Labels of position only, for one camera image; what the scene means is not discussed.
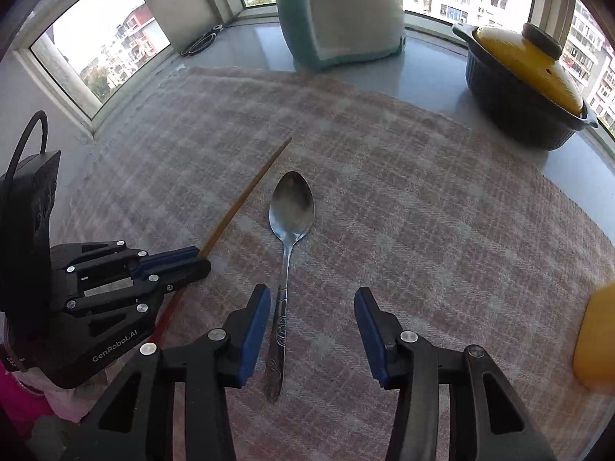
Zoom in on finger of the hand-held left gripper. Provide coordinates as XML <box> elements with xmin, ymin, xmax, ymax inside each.
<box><xmin>50</xmin><ymin>240</ymin><xmax>200</xmax><ymax>274</ymax></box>
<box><xmin>65</xmin><ymin>259</ymin><xmax>211</xmax><ymax>320</ymax></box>

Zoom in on yellow clay pot lid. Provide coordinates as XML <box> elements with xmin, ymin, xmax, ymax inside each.
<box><xmin>473</xmin><ymin>22</ymin><xmax>586</xmax><ymax>117</ymax></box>

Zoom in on pink checked cloth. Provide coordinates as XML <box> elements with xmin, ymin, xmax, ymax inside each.
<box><xmin>48</xmin><ymin>65</ymin><xmax>615</xmax><ymax>461</ymax></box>

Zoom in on white window frame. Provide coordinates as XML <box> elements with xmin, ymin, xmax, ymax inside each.
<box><xmin>0</xmin><ymin>0</ymin><xmax>615</xmax><ymax>135</ymax></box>

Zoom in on yellow plastic container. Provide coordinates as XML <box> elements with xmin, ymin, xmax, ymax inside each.
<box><xmin>573</xmin><ymin>281</ymin><xmax>615</xmax><ymax>392</ymax></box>

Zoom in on black clay pot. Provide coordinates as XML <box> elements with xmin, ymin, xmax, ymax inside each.
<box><xmin>452</xmin><ymin>23</ymin><xmax>600</xmax><ymax>151</ymax></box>

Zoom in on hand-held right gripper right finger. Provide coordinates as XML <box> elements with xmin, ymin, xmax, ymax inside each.
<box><xmin>354</xmin><ymin>287</ymin><xmax>558</xmax><ymax>461</ymax></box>

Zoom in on white cutting board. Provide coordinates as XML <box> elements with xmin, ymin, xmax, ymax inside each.
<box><xmin>141</xmin><ymin>0</ymin><xmax>243</xmax><ymax>55</ymax></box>

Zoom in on metal spoon with patterned handle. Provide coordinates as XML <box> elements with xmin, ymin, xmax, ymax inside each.
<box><xmin>266</xmin><ymin>171</ymin><xmax>316</xmax><ymax>404</ymax></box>

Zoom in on black cable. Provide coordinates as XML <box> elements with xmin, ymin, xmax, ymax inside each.
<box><xmin>8</xmin><ymin>110</ymin><xmax>50</xmax><ymax>176</ymax></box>

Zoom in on person's left forearm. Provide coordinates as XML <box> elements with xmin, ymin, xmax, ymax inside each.
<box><xmin>0</xmin><ymin>341</ymin><xmax>97</xmax><ymax>443</ymax></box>

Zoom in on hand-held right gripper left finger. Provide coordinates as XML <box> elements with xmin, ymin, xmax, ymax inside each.
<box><xmin>60</xmin><ymin>284</ymin><xmax>271</xmax><ymax>461</ymax></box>

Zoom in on white pot with teal handle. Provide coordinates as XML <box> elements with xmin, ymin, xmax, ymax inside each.
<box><xmin>266</xmin><ymin>0</ymin><xmax>408</xmax><ymax>70</ymax></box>

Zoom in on black handled scissors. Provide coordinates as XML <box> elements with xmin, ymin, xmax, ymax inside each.
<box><xmin>180</xmin><ymin>24</ymin><xmax>225</xmax><ymax>57</ymax></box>

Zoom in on wooden chopstick with red end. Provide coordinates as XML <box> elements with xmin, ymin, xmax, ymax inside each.
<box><xmin>151</xmin><ymin>137</ymin><xmax>293</xmax><ymax>344</ymax></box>

